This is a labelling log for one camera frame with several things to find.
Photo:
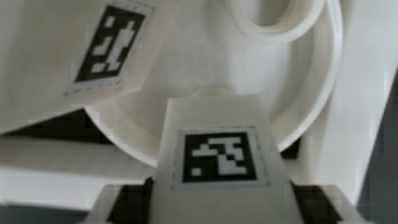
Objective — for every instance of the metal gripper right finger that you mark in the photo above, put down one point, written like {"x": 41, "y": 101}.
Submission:
{"x": 324, "y": 205}

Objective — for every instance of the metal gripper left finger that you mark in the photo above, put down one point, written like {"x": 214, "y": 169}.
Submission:
{"x": 121, "y": 206}

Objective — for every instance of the white stool leg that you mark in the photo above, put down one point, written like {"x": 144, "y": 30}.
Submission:
{"x": 78, "y": 49}
{"x": 221, "y": 180}

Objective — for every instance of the white L-shaped fence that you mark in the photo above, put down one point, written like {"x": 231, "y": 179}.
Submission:
{"x": 61, "y": 161}

